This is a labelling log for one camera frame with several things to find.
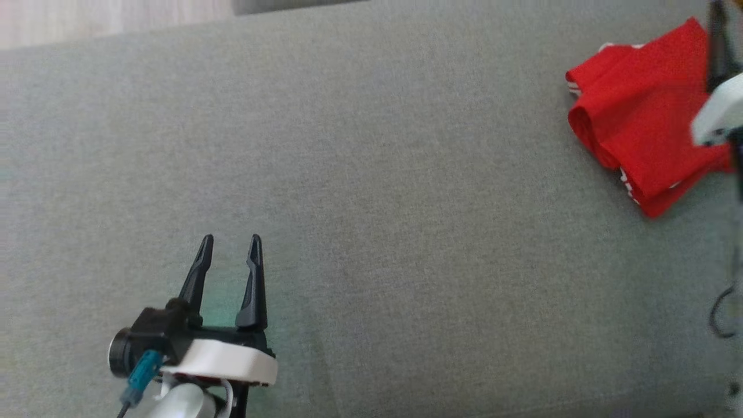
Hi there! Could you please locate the grey sofa back cushion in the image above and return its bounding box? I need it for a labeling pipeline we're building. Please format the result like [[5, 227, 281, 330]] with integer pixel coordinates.
[[232, 0, 372, 16]]

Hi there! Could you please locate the red basketball jersey number 23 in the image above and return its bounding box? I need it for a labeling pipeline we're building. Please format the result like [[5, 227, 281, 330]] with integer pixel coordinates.
[[565, 17, 734, 201]]

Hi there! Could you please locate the grey sofa seat cushion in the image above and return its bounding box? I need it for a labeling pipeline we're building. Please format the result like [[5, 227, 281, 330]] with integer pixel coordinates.
[[0, 0, 743, 418]]

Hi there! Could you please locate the left camera cable blue plug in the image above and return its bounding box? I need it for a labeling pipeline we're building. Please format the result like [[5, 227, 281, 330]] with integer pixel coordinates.
[[116, 349, 164, 418]]

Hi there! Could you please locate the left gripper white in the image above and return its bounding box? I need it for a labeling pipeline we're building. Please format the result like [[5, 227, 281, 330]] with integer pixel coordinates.
[[160, 234, 279, 387]]

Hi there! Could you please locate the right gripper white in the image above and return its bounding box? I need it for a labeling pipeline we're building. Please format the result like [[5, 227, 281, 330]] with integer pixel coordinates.
[[690, 0, 743, 147]]

